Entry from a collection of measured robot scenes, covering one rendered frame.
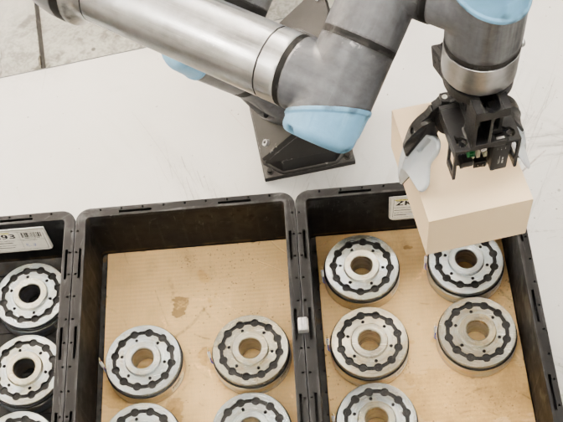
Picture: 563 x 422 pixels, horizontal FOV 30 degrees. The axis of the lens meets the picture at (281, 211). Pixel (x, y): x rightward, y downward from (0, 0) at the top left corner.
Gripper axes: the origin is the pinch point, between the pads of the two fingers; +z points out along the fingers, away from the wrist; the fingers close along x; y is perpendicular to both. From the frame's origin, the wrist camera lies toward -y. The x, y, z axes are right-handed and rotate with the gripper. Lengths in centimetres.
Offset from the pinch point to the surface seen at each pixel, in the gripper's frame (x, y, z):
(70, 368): -51, 7, 17
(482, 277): 3.8, 3.6, 23.5
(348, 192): -11.1, -10.6, 17.9
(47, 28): -66, -140, 110
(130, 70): -40, -59, 40
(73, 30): -59, -137, 110
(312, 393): -22.3, 17.0, 16.8
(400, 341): -9.3, 9.9, 23.8
